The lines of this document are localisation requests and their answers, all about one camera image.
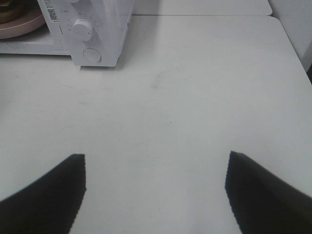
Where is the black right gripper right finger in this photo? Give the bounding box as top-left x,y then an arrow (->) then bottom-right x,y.
225,151 -> 312,234

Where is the white microwave oven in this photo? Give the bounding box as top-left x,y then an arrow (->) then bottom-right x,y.
0,0 -> 134,67

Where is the white lower timer knob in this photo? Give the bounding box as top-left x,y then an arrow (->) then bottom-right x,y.
72,19 -> 94,41

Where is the pink round plate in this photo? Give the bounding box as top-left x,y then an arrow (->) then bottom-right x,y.
0,2 -> 45,39

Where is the burger with lettuce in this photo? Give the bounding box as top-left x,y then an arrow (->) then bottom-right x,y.
0,0 -> 24,23

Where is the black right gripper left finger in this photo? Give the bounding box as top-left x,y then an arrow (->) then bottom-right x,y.
0,154 -> 86,234

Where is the white round door button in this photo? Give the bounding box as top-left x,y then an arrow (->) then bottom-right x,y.
83,48 -> 101,63

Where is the white warning label sticker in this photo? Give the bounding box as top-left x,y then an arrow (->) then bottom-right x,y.
43,0 -> 59,22

